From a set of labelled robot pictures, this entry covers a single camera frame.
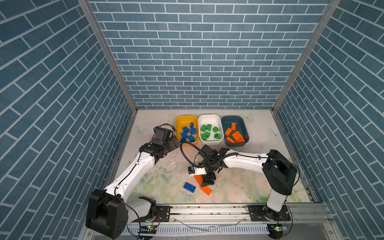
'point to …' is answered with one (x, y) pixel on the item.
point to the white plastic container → (214, 120)
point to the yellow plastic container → (185, 120)
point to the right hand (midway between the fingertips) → (199, 174)
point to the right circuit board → (275, 230)
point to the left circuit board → (147, 229)
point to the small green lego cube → (209, 127)
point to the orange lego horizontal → (241, 140)
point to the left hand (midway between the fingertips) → (173, 143)
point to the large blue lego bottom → (189, 187)
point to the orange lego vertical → (234, 126)
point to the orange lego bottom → (206, 189)
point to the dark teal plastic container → (241, 126)
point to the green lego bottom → (217, 136)
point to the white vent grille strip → (190, 229)
